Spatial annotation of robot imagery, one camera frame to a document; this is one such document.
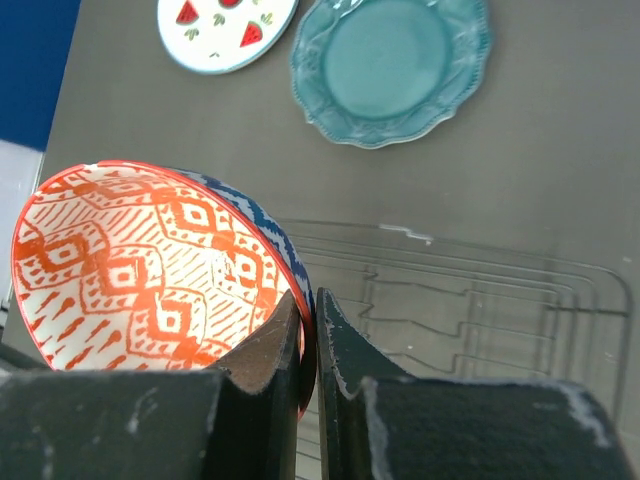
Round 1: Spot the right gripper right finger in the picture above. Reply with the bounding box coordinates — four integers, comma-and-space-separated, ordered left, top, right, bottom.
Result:
316, 288, 634, 479

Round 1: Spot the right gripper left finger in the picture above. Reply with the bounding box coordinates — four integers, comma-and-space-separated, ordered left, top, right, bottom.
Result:
1, 293, 300, 479

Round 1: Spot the black wire dish rack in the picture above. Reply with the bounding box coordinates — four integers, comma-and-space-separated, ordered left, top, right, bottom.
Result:
281, 218, 639, 463

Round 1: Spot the blue zigzag patterned bowl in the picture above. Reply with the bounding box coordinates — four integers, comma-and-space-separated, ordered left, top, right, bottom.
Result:
10, 160, 316, 408

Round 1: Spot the teal plate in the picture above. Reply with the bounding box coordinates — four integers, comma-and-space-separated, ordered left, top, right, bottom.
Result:
290, 0, 492, 150

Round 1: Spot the watermelon pattern plate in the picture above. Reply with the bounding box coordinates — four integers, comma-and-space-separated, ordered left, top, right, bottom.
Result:
156, 0, 299, 75

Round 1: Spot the blue lever arch binder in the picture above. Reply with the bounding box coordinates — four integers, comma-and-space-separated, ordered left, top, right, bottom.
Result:
0, 0, 80, 152

